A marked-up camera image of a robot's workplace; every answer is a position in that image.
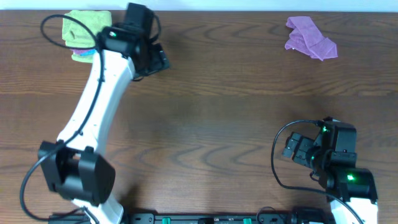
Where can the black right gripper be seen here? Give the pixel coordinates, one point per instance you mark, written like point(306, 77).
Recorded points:
point(298, 155)

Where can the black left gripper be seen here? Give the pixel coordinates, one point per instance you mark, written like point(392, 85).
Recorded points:
point(158, 59)

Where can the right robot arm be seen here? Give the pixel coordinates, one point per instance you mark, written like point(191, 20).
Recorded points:
point(354, 186)

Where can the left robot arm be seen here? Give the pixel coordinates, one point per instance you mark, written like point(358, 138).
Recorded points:
point(74, 166)

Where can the folded blue cloth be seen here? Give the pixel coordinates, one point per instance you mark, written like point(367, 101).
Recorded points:
point(88, 52)

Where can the folded green cloth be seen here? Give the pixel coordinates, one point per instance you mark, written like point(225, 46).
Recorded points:
point(83, 58)

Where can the folded purple cloth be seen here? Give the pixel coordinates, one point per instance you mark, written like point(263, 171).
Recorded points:
point(78, 51)

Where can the crumpled purple cloth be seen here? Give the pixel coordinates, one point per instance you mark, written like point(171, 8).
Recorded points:
point(307, 39)

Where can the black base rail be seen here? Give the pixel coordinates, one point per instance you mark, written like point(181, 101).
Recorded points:
point(272, 218)

